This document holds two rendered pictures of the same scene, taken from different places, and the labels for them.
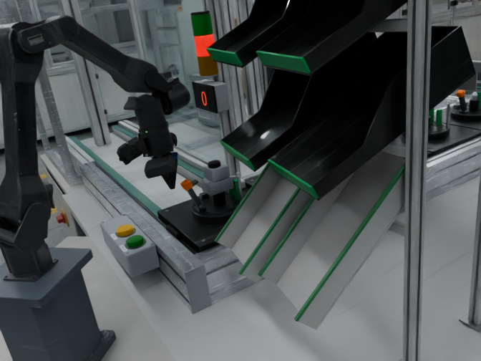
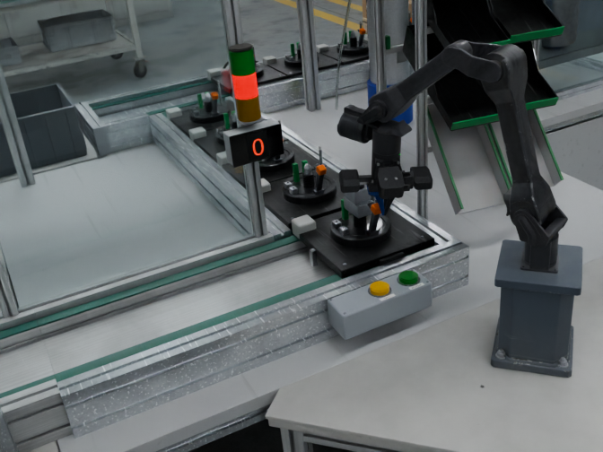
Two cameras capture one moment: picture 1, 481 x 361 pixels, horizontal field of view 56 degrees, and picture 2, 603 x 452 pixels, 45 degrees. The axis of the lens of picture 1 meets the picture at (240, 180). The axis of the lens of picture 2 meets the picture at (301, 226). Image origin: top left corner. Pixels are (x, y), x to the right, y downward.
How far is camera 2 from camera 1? 1.85 m
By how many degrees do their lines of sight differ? 76
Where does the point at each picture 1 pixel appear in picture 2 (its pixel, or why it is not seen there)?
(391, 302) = not seen: hidden behind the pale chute
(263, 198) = (441, 166)
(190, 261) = (450, 245)
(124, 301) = (443, 328)
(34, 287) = (566, 253)
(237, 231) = (453, 197)
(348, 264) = (543, 143)
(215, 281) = not seen: hidden behind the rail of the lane
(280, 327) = (486, 244)
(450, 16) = not seen: outside the picture
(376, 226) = (533, 118)
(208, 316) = (472, 276)
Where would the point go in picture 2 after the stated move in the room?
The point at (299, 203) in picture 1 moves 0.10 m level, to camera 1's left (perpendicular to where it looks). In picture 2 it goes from (487, 140) to (496, 157)
